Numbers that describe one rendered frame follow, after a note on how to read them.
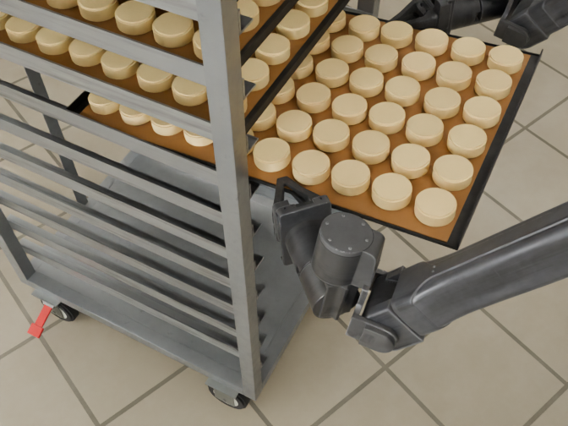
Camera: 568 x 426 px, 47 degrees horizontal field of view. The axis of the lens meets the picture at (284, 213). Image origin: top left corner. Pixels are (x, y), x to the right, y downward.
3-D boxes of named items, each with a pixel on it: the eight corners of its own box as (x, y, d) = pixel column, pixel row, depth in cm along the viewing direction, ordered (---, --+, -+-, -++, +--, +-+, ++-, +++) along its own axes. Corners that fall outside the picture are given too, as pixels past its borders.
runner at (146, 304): (267, 357, 134) (267, 350, 131) (261, 368, 132) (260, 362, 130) (23, 238, 152) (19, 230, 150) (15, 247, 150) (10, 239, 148)
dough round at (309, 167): (328, 157, 89) (328, 146, 88) (331, 184, 86) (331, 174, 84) (292, 161, 89) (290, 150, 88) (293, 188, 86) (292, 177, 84)
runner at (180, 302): (266, 335, 127) (266, 329, 124) (259, 347, 125) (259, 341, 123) (10, 214, 145) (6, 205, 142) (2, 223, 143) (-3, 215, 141)
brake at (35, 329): (57, 305, 157) (54, 305, 156) (40, 338, 156) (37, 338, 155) (46, 300, 158) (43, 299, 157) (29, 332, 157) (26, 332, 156)
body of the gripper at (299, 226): (279, 255, 86) (297, 301, 81) (274, 204, 78) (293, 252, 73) (326, 242, 87) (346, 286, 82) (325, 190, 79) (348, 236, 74)
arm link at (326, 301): (312, 330, 75) (357, 320, 77) (322, 294, 70) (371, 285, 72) (292, 281, 79) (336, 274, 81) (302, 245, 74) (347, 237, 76)
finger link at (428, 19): (379, 2, 107) (431, -9, 109) (376, 40, 113) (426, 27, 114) (395, 26, 103) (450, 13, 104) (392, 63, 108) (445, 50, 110)
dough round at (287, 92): (261, 84, 100) (259, 74, 98) (293, 82, 100) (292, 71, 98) (262, 106, 97) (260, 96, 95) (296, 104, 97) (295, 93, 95)
